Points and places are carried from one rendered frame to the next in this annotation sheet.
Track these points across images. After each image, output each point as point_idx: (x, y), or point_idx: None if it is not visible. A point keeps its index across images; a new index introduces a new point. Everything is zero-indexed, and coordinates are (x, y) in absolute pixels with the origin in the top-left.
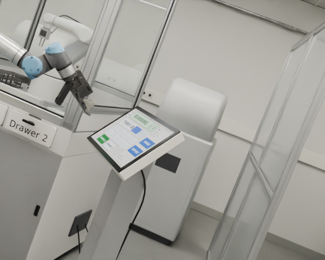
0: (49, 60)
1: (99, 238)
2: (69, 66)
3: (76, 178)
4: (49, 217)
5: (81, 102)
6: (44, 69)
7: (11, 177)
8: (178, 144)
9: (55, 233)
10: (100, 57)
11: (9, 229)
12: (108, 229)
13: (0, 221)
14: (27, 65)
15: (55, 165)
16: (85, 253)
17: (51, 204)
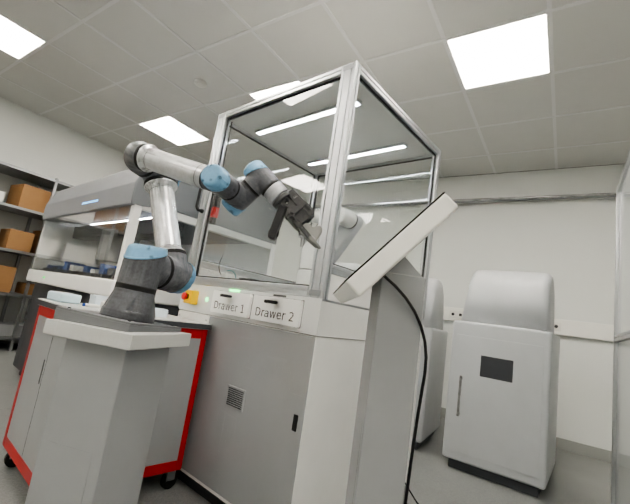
0: (248, 181)
1: (361, 437)
2: (275, 183)
3: (351, 376)
4: (318, 435)
5: (299, 227)
6: (242, 192)
7: (263, 381)
8: (448, 215)
9: (340, 467)
10: (337, 198)
11: (266, 459)
12: (373, 417)
13: (256, 447)
14: (206, 175)
15: (309, 350)
16: (351, 476)
17: (315, 412)
